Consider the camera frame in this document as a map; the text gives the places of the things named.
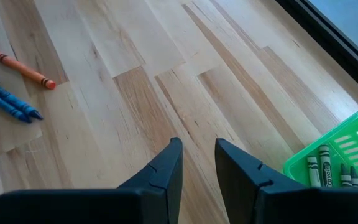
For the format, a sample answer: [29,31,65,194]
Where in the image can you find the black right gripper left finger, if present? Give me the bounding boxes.
[116,137,184,224]

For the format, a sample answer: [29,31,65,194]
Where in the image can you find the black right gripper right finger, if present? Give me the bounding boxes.
[214,138,310,224]

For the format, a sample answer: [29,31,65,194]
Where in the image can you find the orange crayon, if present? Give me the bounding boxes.
[0,49,57,91]

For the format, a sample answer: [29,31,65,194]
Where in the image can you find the green plastic basket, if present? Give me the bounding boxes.
[282,106,358,189]

